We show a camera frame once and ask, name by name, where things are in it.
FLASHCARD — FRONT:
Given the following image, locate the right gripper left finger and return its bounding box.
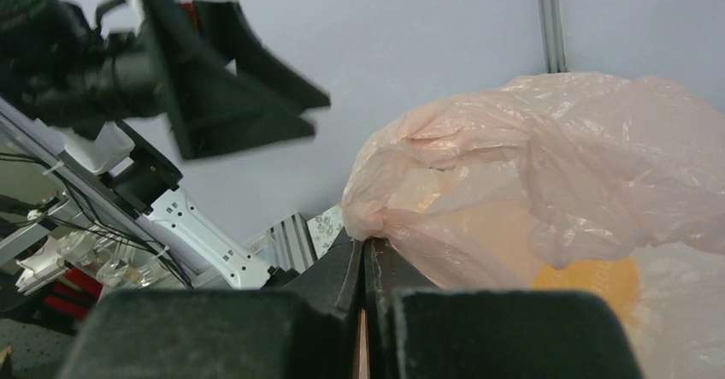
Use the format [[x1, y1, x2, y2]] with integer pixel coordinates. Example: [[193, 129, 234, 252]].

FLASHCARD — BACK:
[[58, 234, 362, 378]]

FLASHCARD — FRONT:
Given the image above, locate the yellow trash bin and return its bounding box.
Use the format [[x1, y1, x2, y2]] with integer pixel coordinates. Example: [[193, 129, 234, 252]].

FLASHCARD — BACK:
[[396, 194, 644, 323]]

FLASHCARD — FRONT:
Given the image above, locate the aluminium frame post right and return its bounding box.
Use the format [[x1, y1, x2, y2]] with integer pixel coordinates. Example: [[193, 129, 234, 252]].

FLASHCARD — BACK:
[[538, 0, 568, 74]]

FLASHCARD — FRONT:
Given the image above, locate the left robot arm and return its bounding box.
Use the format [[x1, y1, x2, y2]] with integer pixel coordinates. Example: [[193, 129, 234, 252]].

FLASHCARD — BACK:
[[1, 0, 331, 289]]

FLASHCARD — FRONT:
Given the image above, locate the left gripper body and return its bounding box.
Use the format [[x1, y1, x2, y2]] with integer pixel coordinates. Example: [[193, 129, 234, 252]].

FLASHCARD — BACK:
[[1, 0, 164, 140]]

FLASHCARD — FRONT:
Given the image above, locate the floral tablecloth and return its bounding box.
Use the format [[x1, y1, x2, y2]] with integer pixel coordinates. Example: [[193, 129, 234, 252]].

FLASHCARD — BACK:
[[307, 204, 344, 258]]

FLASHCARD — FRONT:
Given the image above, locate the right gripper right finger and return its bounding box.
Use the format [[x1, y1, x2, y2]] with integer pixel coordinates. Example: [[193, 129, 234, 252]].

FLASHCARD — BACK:
[[362, 240, 643, 378]]

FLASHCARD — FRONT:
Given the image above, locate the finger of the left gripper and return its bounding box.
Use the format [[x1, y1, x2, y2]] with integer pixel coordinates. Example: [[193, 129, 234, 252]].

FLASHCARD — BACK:
[[192, 0, 331, 112], [140, 0, 315, 160]]

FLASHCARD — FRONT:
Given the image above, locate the pink plastic trash bag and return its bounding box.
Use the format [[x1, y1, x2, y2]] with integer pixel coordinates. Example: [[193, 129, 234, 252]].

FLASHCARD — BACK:
[[341, 73, 724, 378]]

